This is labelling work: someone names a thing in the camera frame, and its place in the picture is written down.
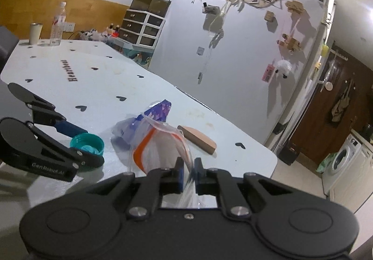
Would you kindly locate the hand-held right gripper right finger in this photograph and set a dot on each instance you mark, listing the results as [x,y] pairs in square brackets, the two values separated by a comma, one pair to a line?
[199,178]

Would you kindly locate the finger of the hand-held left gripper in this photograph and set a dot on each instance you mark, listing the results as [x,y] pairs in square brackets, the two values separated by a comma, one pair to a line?
[58,143]
[70,128]

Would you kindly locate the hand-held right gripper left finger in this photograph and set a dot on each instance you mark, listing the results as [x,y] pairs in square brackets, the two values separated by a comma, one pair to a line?
[180,175]

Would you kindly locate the teal plastic cap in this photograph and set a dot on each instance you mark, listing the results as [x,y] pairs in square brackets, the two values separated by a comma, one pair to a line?
[87,140]

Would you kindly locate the clear orange-striped zip bag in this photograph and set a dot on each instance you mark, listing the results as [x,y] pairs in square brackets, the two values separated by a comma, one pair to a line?
[163,149]

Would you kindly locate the purple snack wrapper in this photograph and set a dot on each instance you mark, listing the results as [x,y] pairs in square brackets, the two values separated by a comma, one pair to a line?
[158,112]

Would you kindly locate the half-round wooden block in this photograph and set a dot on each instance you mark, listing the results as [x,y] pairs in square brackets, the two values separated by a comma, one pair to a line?
[198,139]

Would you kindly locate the white heart-print tablecloth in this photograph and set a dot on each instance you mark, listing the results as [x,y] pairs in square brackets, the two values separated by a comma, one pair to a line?
[102,79]

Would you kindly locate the black floor box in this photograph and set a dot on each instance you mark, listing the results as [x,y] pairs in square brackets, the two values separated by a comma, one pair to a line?
[288,155]

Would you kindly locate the dark grey panel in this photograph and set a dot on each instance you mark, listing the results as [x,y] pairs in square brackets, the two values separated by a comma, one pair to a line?
[7,44]

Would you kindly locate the clear plastic bottle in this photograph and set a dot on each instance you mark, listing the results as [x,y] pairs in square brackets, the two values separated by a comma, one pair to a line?
[57,29]

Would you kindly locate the white tumbler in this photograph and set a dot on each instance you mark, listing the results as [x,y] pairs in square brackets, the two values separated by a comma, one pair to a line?
[35,34]

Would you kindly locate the white drawer cabinet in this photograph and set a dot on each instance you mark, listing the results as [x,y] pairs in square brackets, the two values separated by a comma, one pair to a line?
[140,25]

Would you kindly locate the green plastic bag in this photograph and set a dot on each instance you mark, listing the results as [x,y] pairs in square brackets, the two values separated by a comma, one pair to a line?
[326,164]

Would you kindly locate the white plush toy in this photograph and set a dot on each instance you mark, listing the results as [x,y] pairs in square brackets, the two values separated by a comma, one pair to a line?
[283,67]

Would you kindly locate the brown wooden door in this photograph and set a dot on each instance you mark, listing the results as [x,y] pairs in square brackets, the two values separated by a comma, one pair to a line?
[320,108]

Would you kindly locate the white washing machine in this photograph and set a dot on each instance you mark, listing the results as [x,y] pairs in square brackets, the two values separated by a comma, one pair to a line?
[343,160]

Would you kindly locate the dark glass tank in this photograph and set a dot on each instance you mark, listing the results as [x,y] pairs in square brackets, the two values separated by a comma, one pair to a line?
[151,3]

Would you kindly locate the beige hanging bag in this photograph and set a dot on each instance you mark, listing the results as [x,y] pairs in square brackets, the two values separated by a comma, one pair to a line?
[339,105]

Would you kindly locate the yellow hanging tag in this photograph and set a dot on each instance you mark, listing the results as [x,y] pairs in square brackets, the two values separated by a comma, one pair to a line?
[325,49]

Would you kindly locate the wall power socket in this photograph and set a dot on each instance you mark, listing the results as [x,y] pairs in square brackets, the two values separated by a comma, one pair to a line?
[70,27]

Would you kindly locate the small wall photo card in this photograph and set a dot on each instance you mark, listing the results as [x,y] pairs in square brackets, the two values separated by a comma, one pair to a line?
[199,50]

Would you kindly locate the pink wall card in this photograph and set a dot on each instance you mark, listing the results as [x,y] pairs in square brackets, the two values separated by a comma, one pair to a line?
[268,72]

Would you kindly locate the white round wall hook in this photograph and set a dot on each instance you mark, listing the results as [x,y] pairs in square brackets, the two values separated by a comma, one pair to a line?
[328,86]

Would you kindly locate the wooden wall shelf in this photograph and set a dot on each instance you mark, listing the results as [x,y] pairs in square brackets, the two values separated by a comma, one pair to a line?
[269,16]
[294,6]
[291,42]

